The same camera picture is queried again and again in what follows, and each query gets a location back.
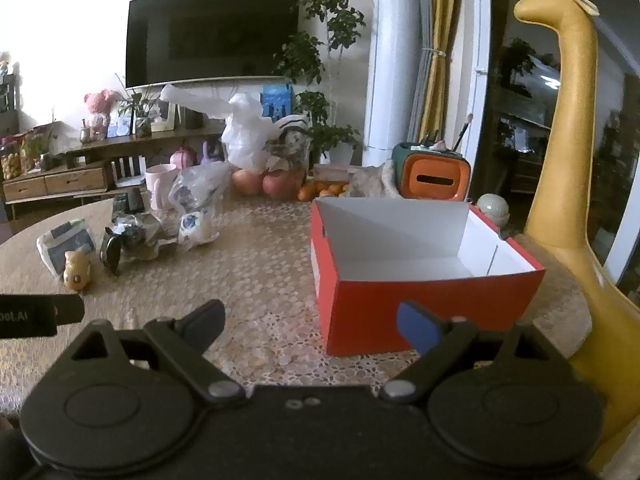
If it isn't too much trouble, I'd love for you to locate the black flat television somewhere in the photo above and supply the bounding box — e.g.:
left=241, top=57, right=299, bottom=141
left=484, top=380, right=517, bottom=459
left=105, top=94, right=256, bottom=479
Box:
left=125, top=0, right=301, bottom=90

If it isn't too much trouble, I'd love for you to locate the red yellow apple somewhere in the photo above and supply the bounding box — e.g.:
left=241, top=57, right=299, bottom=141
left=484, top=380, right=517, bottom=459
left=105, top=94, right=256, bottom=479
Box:
left=231, top=169, right=266, bottom=196

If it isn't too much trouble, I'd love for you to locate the dark handled brush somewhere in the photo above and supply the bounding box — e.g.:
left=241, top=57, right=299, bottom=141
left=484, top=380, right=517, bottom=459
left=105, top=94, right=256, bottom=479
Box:
left=452, top=114, right=474, bottom=152

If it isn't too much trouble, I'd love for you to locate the white printed pouch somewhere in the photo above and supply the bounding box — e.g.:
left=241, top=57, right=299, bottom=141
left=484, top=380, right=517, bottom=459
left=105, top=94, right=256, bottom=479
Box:
left=36, top=219, right=97, bottom=277

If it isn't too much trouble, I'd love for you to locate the tall leafy potted plant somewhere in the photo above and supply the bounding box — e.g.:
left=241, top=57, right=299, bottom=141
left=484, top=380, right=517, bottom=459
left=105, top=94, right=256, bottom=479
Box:
left=272, top=0, right=364, bottom=166

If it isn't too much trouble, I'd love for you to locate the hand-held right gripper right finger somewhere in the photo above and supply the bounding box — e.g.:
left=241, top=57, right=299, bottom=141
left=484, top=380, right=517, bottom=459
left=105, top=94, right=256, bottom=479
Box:
left=380, top=301, right=571, bottom=405

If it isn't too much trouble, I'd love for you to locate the small white round figurine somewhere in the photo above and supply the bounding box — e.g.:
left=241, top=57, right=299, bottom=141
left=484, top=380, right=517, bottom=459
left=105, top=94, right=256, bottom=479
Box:
left=476, top=193, right=510, bottom=226

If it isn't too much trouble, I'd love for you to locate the pink strawberry mug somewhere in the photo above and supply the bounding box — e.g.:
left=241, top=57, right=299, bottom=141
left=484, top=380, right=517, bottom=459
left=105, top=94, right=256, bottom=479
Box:
left=145, top=163, right=180, bottom=211

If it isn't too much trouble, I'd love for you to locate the yellow giraffe statue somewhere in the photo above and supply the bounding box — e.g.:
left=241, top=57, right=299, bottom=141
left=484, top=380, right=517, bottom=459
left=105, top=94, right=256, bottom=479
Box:
left=514, top=0, right=640, bottom=472

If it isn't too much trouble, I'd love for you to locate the purple toy kettlebell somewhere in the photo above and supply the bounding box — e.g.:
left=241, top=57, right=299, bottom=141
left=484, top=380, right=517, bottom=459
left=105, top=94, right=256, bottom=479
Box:
left=201, top=140, right=226, bottom=165

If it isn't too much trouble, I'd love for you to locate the dark crumpled wrapper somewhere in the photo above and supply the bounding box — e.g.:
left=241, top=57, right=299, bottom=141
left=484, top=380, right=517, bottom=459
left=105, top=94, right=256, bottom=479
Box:
left=114, top=212, right=178, bottom=261

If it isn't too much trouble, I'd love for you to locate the white router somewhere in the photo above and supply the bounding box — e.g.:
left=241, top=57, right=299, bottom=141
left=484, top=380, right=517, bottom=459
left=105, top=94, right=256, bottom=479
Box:
left=111, top=155, right=147, bottom=189

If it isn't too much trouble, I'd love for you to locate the yellow curtain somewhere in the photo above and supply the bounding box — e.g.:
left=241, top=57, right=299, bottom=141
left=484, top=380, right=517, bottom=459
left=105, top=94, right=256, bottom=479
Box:
left=417, top=0, right=469, bottom=144

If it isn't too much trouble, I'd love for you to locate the pink plush bear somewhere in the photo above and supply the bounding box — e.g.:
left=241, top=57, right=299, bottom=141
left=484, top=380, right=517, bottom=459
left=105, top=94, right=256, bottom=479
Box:
left=82, top=89, right=122, bottom=141

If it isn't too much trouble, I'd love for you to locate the small potted grass plant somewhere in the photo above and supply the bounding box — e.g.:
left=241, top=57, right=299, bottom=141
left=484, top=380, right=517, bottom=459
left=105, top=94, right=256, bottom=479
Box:
left=115, top=74, right=162, bottom=139

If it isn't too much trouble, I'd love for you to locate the pile of small oranges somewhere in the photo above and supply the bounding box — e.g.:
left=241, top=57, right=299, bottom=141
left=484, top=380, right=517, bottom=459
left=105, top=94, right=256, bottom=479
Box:
left=297, top=181, right=349, bottom=204

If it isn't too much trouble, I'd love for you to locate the red cardboard box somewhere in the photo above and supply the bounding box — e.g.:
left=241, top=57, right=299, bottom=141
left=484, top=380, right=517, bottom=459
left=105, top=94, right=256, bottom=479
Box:
left=310, top=196, right=547, bottom=357

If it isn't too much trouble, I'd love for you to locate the wooden television cabinet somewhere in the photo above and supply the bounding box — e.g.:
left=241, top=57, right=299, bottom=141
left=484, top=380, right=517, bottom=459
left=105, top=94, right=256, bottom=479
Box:
left=0, top=127, right=227, bottom=211

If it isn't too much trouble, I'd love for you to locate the white standing air conditioner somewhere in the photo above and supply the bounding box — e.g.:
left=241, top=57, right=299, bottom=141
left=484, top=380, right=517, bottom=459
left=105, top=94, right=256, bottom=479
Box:
left=362, top=0, right=432, bottom=166

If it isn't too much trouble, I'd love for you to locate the white plastic bag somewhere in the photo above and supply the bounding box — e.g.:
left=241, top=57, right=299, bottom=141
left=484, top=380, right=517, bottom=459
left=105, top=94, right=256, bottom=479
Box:
left=160, top=84, right=312, bottom=171

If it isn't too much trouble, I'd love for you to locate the light wooden photo frame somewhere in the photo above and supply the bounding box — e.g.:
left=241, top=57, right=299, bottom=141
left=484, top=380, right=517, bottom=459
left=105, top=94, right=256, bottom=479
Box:
left=150, top=100, right=179, bottom=134

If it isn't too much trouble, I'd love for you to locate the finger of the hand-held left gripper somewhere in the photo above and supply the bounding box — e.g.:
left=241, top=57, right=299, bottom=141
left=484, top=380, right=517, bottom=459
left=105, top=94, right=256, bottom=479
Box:
left=54, top=293, right=84, bottom=327

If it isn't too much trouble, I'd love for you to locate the clear plastic bag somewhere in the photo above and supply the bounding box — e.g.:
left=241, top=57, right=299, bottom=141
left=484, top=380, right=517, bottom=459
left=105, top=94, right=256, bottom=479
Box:
left=169, top=162, right=232, bottom=254

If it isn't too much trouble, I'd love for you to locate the small blue photo frame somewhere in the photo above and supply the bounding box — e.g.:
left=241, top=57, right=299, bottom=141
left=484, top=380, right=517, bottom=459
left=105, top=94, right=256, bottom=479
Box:
left=107, top=110, right=134, bottom=139

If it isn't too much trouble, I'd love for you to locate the small yellow toy figure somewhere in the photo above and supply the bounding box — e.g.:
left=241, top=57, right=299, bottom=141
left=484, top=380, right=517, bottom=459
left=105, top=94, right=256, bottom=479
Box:
left=62, top=251, right=92, bottom=291

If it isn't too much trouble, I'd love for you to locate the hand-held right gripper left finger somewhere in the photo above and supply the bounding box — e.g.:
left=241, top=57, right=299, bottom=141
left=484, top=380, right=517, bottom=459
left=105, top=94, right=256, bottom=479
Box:
left=70, top=299, right=248, bottom=406

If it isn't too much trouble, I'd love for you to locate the blue silhouette picture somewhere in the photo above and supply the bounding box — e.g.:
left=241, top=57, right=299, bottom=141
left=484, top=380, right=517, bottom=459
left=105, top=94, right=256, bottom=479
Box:
left=261, top=84, right=294, bottom=121

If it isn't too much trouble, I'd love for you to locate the green orange tissue box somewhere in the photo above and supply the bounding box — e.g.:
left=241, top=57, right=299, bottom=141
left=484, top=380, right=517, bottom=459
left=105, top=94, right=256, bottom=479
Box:
left=391, top=141, right=474, bottom=202

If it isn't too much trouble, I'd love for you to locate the beige cloth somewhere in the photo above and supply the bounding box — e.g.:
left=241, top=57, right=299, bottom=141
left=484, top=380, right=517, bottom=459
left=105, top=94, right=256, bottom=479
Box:
left=347, top=162, right=401, bottom=200

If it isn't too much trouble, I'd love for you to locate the desktop with floral lace cover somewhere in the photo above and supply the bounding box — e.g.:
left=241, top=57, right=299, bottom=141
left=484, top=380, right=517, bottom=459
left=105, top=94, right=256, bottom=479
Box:
left=0, top=190, right=593, bottom=416

